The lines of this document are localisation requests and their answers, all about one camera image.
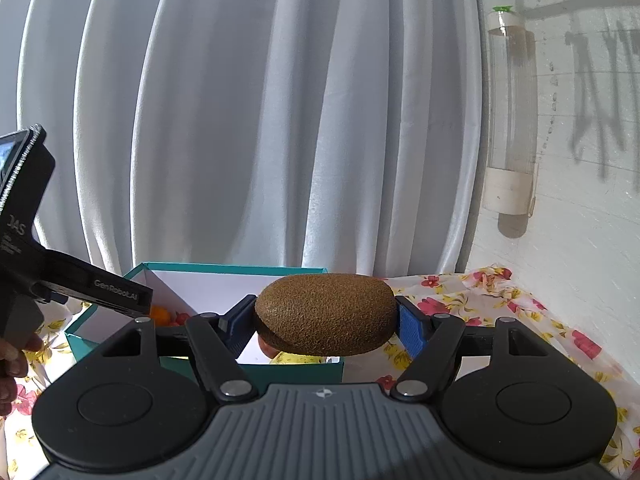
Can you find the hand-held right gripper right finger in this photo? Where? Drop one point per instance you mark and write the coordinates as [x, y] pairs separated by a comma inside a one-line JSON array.
[[414, 332]]

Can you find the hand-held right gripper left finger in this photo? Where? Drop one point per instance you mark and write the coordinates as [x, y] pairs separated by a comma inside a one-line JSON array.
[[237, 327]]

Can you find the red apple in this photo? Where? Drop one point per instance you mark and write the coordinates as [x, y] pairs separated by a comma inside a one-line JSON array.
[[266, 346]]

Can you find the yellow green pear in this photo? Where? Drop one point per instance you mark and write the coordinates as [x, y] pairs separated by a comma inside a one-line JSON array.
[[295, 358]]

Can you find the small orange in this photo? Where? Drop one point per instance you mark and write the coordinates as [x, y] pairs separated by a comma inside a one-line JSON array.
[[161, 313]]

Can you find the teal cardboard box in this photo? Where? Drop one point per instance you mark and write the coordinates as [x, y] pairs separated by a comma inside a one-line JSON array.
[[310, 371]]

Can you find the brown kiwi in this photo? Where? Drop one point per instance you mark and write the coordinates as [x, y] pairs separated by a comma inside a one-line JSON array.
[[325, 312]]

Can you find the person's left hand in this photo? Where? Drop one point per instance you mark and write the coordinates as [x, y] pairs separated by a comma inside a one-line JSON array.
[[12, 365]]

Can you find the floral plastic tablecloth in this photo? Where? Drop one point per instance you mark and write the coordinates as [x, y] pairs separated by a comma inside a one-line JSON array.
[[450, 290]]

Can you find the white curtain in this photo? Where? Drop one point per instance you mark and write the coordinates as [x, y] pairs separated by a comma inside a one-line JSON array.
[[250, 110]]

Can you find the clear plastic wall bottle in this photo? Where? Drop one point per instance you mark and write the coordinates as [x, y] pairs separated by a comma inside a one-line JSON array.
[[510, 110]]

